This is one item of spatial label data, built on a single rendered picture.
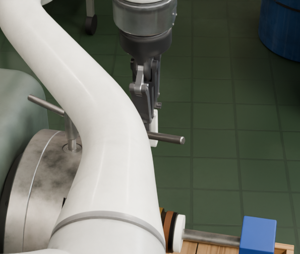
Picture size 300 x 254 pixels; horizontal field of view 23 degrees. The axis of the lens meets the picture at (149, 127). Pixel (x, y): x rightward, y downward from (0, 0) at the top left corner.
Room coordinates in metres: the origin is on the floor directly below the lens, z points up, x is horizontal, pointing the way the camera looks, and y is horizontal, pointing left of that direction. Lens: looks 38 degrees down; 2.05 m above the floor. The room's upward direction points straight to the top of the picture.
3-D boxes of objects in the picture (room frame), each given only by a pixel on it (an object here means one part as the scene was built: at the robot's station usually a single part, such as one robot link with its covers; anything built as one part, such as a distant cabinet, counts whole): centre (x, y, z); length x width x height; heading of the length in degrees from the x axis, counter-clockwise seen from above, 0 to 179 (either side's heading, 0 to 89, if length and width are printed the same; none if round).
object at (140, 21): (0.90, 0.01, 1.56); 0.09 x 0.09 x 0.06
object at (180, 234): (0.91, -0.11, 1.08); 0.13 x 0.07 x 0.07; 79
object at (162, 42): (0.91, 0.01, 1.49); 0.08 x 0.07 x 0.09; 169
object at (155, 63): (0.90, 0.01, 1.42); 0.04 x 0.01 x 0.11; 79
